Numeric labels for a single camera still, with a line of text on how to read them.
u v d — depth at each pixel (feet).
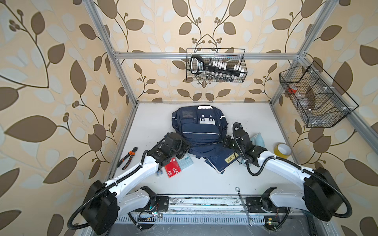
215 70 2.79
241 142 2.11
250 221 2.30
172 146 2.04
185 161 2.89
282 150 3.13
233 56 2.99
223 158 2.91
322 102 2.37
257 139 2.99
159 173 2.77
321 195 1.35
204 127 3.25
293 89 2.66
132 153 3.01
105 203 1.30
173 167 2.85
